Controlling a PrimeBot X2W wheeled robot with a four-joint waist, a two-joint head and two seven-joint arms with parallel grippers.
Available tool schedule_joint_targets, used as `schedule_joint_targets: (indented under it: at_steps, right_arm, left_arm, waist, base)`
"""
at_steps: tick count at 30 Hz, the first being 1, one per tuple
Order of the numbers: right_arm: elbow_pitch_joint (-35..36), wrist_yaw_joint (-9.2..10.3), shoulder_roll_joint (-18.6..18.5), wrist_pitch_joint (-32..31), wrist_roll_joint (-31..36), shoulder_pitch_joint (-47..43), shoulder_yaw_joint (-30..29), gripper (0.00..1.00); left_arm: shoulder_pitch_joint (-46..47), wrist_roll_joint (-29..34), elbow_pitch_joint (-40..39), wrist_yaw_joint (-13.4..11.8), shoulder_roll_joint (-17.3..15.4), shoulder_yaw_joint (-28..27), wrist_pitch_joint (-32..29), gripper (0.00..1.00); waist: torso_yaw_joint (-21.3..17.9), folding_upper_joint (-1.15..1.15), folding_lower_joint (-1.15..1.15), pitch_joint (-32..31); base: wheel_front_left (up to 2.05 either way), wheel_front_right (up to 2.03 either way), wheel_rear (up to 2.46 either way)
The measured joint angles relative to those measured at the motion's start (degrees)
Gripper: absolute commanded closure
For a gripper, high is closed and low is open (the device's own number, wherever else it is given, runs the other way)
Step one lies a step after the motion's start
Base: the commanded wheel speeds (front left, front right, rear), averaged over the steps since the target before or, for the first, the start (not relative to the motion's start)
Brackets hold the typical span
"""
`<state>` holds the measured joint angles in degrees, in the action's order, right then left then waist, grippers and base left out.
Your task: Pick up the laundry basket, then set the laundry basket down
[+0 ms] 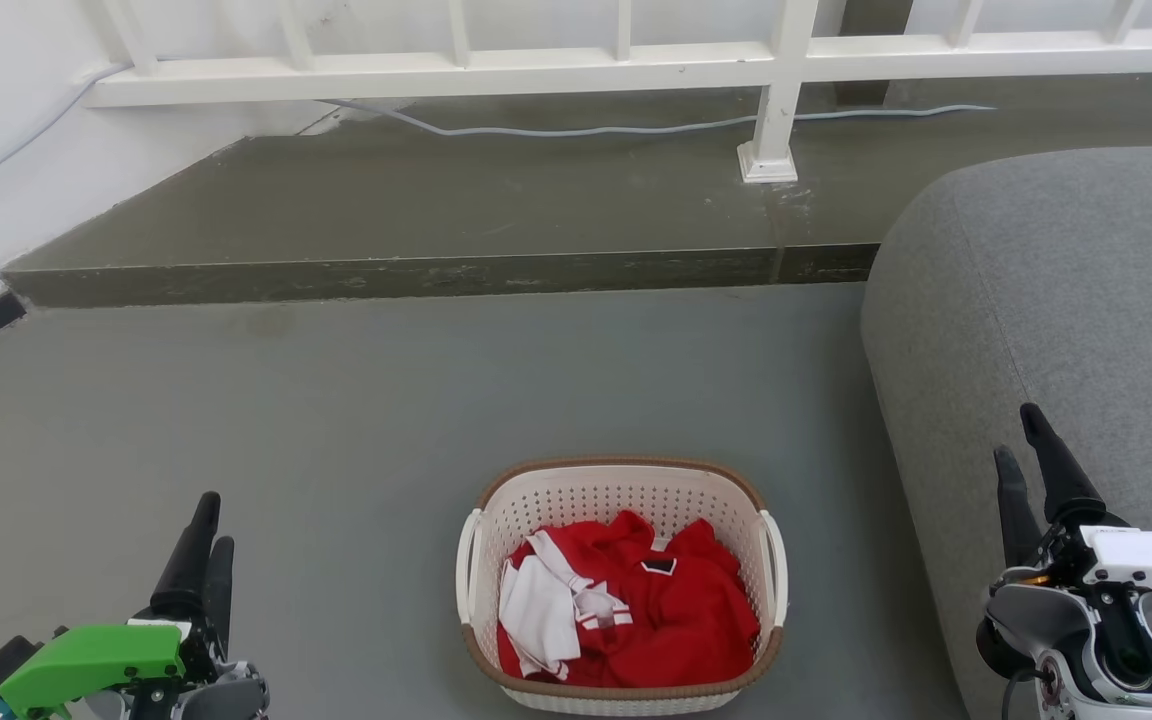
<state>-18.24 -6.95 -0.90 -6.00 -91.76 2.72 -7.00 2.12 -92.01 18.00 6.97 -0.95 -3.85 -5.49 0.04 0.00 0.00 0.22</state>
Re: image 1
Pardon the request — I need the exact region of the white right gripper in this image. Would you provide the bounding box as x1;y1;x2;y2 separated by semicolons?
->
994;403;1152;606

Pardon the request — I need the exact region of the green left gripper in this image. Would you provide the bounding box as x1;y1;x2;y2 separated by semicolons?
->
0;492;237;717

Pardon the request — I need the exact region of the cream perforated plastic laundry basket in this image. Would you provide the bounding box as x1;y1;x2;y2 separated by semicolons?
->
455;457;789;717

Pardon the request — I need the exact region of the grey fabric sofa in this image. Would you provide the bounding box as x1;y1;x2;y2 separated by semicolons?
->
861;147;1152;720

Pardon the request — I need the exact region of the red and white jersey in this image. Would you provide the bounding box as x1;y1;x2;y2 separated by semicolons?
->
496;510;762;689

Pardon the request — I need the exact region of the raised dark concrete step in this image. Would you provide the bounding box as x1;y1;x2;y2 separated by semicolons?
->
0;75;1152;309

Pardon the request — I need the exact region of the white wooden railing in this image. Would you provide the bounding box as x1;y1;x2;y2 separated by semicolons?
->
81;0;1152;184

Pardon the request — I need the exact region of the thin pale wall cable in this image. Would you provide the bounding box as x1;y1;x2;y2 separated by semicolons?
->
0;65;132;201

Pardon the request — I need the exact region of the light grey floor cable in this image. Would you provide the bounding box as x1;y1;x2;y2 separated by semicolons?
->
321;98;997;139

